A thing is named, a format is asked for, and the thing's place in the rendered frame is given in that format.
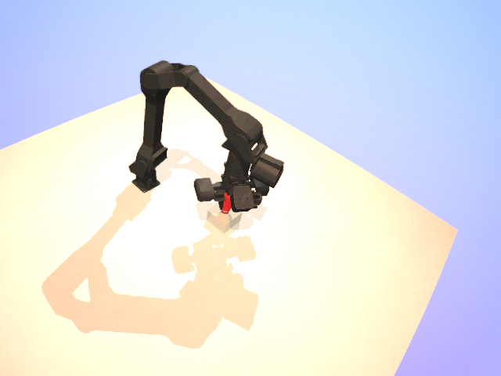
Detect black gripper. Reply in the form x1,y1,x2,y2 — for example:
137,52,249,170
194,161,269,210

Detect small cream block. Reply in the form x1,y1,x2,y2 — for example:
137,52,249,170
206,203,242,233

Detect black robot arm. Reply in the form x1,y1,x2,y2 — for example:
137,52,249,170
128,60,284,212

